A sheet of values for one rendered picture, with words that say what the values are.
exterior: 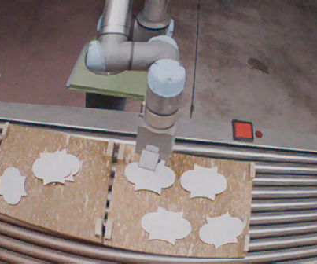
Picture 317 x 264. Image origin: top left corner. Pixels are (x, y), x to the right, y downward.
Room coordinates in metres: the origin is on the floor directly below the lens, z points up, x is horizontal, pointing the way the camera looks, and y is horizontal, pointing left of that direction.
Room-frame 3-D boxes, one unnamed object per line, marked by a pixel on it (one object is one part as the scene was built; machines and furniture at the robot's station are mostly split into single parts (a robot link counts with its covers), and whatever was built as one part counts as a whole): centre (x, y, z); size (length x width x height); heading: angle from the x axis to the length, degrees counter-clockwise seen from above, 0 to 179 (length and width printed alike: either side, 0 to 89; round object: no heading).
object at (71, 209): (0.57, 0.31, 0.93); 0.41 x 0.35 x 0.02; 92
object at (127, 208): (0.58, -0.11, 0.93); 0.41 x 0.35 x 0.02; 91
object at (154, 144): (0.64, 0.01, 1.13); 0.12 x 0.09 x 0.16; 172
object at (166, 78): (0.66, 0.00, 1.29); 0.09 x 0.08 x 0.11; 9
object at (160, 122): (0.66, 0.00, 1.21); 0.08 x 0.08 x 0.05
